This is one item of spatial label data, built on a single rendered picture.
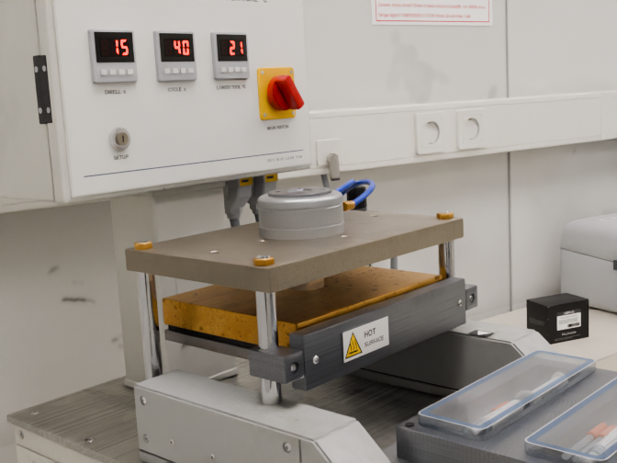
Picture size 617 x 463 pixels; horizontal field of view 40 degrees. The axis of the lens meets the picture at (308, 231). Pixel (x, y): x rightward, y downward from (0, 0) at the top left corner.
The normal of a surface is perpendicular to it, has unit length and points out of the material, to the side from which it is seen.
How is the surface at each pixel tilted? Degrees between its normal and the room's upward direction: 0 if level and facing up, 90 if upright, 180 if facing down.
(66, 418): 0
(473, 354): 90
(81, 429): 0
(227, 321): 90
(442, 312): 90
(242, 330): 90
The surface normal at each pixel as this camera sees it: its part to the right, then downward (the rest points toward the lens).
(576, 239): -0.86, 0.06
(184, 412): -0.67, 0.15
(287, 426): -0.05, -0.99
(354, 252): 0.74, 0.07
